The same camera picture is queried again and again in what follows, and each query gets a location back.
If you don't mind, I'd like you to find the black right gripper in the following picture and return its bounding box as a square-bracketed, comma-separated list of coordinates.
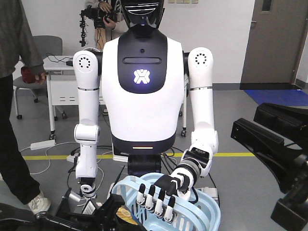
[231, 103, 308, 231]

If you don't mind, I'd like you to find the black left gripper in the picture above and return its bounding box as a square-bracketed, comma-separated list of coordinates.
[0, 188, 125, 231]

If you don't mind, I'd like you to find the black Franzzi biscuit box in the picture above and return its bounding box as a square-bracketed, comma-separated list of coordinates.
[116, 205, 138, 225]

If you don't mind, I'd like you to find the light blue shopping basket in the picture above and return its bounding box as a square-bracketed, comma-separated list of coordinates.
[111, 173, 221, 231]

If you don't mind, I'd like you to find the white power strip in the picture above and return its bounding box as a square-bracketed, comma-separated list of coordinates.
[30, 140, 56, 150]

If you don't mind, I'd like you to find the grey door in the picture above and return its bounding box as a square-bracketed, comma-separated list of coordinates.
[240, 0, 308, 90]

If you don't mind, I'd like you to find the white humanoid robot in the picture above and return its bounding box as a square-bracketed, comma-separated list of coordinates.
[73, 0, 218, 222]

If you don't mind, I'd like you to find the white folding table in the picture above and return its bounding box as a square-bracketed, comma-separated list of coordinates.
[44, 51, 104, 142]

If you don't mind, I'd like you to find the red bag on chair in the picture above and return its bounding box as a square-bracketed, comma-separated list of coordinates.
[21, 66, 37, 84]

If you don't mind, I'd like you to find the grey office chair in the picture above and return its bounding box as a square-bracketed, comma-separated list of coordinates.
[13, 35, 63, 119]

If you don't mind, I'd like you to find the person holding camera rig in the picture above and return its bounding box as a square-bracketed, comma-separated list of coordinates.
[84, 0, 128, 51]

